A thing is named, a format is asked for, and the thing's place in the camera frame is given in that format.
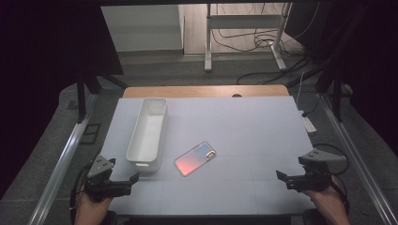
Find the black power strip cable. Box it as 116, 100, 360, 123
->
301, 93, 324, 118

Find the right hand-held gripper cable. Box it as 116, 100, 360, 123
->
330, 176, 351, 217

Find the tangle of black floor cables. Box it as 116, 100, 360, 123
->
211, 27, 303, 54

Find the left hand-held gripper cable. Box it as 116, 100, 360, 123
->
69, 160, 94, 217

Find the white oblong plastic bin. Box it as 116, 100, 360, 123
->
126, 97, 169, 173

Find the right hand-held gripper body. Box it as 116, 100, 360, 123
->
294, 149, 347, 192

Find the black looped floor cable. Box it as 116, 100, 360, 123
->
313, 142, 350, 176

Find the wooden table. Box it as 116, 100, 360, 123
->
122, 83, 290, 99

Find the hand-held gripper cable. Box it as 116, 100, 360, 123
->
69, 160, 94, 217
330, 176, 351, 217

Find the person's right hand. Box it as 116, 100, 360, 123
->
302, 176, 351, 225

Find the black curtain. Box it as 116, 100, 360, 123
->
0, 0, 125, 200
285, 0, 398, 158

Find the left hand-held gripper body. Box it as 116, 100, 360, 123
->
84, 155, 132, 203

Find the iridescent phone case blue inside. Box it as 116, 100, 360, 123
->
174, 141, 218, 177

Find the white metal desk frame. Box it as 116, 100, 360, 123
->
204, 3, 294, 73

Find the person's leg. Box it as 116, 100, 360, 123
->
301, 208, 315, 225
104, 210, 118, 225

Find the white power strip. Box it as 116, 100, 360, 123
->
298, 110, 317, 135

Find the person's left leg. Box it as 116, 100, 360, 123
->
104, 210, 118, 225

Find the black square floor frame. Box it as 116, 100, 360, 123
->
79, 123, 102, 145

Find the person's left hand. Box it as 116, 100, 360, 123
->
74, 190, 115, 225

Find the white table cover sheet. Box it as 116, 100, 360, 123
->
100, 96, 316, 218

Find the white cabinet panel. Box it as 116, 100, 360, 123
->
100, 4, 185, 53

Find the person's right leg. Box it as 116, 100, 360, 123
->
301, 208, 315, 225

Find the aluminium frame rail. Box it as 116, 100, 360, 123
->
318, 93, 398, 225
27, 93, 99, 225

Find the black metal stand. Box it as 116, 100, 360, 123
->
75, 69, 128, 124
314, 67, 345, 123

